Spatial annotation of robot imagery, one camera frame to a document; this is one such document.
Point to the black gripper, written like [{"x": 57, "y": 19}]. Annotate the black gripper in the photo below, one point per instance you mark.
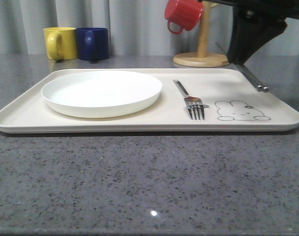
[{"x": 252, "y": 29}]

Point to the silver metal fork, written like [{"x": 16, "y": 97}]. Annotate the silver metal fork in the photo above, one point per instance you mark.
[{"x": 194, "y": 105}]

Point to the white round plate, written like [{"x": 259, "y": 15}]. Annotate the white round plate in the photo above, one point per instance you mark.
[{"x": 102, "y": 94}]

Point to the wooden mug tree stand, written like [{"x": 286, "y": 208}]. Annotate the wooden mug tree stand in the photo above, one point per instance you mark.
[{"x": 202, "y": 58}]

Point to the red mug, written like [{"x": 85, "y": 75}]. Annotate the red mug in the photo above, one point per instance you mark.
[{"x": 182, "y": 15}]

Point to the beige rabbit serving tray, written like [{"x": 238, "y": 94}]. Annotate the beige rabbit serving tray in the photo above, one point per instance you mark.
[{"x": 233, "y": 104}]

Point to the dark blue mug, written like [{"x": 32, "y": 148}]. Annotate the dark blue mug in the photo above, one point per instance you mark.
[{"x": 92, "y": 43}]

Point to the yellow mug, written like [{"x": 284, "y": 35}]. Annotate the yellow mug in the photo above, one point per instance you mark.
[{"x": 60, "y": 43}]

